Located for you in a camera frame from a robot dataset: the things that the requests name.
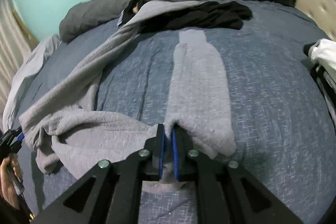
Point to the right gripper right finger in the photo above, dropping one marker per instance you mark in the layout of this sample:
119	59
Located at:
225	192

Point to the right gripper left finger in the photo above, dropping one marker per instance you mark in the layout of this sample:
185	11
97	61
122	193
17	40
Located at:
110	192

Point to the grey quilted sweatshirt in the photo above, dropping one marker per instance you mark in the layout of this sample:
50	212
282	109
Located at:
63	126

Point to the person left hand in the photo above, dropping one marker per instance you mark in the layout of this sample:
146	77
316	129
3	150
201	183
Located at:
8	192

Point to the blue patterned bed sheet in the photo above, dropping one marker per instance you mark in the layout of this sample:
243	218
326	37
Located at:
283	131

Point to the beige striped curtain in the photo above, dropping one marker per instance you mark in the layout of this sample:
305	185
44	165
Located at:
17	43

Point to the white folded garment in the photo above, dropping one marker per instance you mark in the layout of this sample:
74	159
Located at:
323	52

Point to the black garment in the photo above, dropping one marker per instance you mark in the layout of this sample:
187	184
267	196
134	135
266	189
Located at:
163	15

